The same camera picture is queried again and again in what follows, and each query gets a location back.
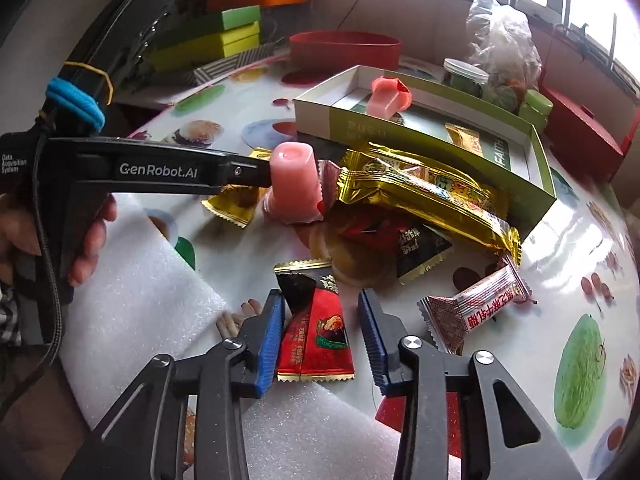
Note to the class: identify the pink wrapped candy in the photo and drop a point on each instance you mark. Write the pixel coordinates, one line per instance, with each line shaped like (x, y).
(390, 97)

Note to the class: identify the pink jelly cup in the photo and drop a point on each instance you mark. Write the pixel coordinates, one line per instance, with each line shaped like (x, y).
(295, 180)

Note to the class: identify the yellow-green box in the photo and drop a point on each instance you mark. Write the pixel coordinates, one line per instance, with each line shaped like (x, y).
(210, 50)

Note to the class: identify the long gold snack packet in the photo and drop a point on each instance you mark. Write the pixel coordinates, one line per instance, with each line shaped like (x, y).
(425, 185)

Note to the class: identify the red and black snack packet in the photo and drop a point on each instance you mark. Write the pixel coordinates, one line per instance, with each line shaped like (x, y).
(410, 247)
(312, 330)

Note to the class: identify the black and white striped box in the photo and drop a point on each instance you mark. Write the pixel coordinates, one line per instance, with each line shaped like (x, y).
(235, 65)

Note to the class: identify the clear plastic bag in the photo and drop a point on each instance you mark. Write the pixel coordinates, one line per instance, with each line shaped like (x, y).
(505, 45)

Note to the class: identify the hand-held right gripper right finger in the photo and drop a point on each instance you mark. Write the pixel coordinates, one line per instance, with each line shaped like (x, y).
(372, 345)

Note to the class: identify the small green jar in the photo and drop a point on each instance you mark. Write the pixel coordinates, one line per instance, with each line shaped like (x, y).
(535, 105)

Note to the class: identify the white and red snack packet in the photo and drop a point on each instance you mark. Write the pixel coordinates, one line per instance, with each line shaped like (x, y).
(465, 315)

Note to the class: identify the green and white cardboard box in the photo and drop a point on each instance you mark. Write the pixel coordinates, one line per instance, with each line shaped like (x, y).
(320, 120)

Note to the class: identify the white foam sheet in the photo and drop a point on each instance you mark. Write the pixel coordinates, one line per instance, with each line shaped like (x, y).
(150, 285)

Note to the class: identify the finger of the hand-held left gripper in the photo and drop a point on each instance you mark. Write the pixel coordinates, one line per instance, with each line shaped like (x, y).
(245, 172)

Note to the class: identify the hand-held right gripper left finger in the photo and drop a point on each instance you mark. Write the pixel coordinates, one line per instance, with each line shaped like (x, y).
(267, 342)

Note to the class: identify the dark red snack wrapper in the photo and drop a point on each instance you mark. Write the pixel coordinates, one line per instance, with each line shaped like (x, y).
(331, 175)

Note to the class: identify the person's left hand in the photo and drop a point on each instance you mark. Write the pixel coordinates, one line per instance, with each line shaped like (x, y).
(92, 245)

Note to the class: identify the red oval bowl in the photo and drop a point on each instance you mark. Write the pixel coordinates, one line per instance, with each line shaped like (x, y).
(345, 52)

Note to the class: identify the glass jar with white lid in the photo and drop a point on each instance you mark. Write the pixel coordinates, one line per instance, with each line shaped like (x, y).
(465, 72)

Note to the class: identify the red basket with lid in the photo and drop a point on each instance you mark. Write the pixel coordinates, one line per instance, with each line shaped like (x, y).
(575, 130)

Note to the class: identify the yellow snack packet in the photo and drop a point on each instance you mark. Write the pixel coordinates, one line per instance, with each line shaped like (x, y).
(232, 207)
(465, 139)

